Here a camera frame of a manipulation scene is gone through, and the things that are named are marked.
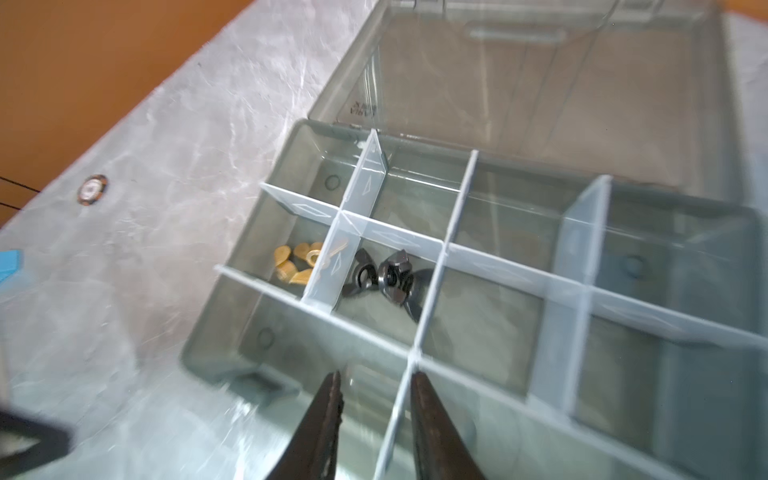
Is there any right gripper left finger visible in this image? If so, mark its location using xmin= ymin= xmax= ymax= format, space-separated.
xmin=267 ymin=371 xmax=344 ymax=480

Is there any black wing nut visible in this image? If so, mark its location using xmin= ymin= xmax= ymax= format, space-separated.
xmin=377 ymin=250 xmax=415 ymax=306
xmin=341 ymin=248 xmax=378 ymax=298
xmin=402 ymin=269 xmax=434 ymax=324

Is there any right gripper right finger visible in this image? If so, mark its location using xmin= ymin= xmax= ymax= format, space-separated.
xmin=410 ymin=371 xmax=485 ymax=479

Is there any brass wing nut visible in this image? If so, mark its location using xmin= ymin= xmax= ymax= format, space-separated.
xmin=273 ymin=245 xmax=298 ymax=283
xmin=290 ymin=242 xmax=323 ymax=285

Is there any grey plastic organizer box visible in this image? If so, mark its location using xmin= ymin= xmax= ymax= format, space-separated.
xmin=182 ymin=1 xmax=767 ymax=479

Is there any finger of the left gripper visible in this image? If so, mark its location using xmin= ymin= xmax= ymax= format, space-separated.
xmin=1 ymin=408 xmax=74 ymax=479

